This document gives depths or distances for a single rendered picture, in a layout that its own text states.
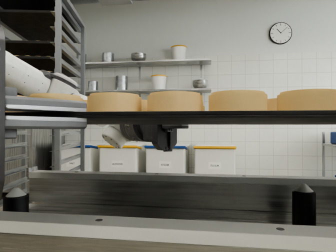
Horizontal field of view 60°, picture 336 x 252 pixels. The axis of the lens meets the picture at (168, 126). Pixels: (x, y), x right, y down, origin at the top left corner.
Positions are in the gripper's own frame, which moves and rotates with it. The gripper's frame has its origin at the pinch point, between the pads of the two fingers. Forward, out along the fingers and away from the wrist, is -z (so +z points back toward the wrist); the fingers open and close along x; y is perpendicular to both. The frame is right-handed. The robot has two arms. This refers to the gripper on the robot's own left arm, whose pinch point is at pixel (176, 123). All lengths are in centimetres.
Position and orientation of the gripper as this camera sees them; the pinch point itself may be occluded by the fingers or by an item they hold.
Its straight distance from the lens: 62.6
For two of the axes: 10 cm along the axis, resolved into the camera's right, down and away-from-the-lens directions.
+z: -6.0, 0.1, 8.0
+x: 0.0, -10.0, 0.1
